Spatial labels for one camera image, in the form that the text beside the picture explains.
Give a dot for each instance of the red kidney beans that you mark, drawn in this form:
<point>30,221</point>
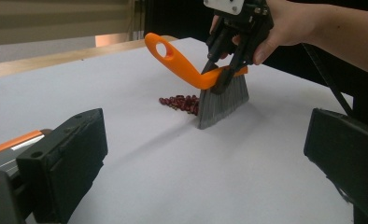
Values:
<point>185,104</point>

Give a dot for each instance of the light wooden desk frame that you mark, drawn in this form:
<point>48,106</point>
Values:
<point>63,21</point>

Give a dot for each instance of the grey dustpan with orange edge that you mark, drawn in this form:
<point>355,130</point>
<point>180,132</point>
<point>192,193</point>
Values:
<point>4,161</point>

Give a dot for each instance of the small green mung beans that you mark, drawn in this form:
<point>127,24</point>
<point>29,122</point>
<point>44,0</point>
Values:
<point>172,107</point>

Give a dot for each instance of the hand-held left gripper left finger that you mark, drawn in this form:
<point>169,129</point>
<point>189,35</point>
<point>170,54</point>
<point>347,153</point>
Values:
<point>63,155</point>

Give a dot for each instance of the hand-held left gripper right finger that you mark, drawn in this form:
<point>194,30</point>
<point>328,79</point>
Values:
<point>347,149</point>

